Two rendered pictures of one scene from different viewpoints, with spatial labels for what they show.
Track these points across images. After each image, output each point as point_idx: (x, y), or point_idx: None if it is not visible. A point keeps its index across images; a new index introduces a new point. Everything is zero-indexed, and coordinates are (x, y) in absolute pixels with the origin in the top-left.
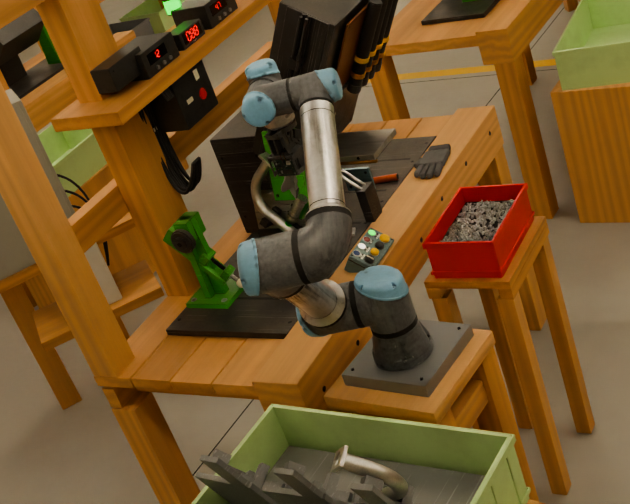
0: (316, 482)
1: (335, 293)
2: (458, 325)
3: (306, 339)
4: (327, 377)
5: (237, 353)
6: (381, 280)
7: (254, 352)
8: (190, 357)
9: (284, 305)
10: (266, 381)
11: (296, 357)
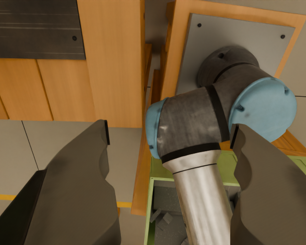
0: None
1: (216, 164)
2: (281, 30)
3: (115, 69)
4: (144, 81)
5: (45, 81)
6: (273, 128)
7: (62, 79)
8: None
9: (41, 0)
10: (111, 126)
11: (121, 96)
